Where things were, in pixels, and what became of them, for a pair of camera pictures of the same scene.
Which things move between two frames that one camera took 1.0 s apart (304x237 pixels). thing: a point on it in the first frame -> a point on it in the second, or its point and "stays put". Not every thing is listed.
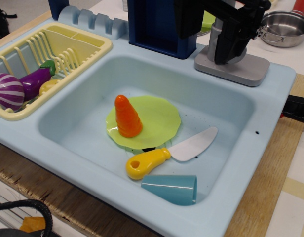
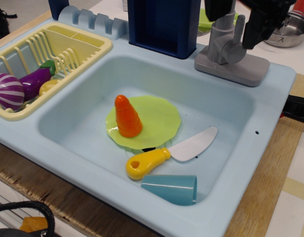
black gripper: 237,30 -> 265,16
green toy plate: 160,119 stays put
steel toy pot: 284,29 stays put
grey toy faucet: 253,70 stays put
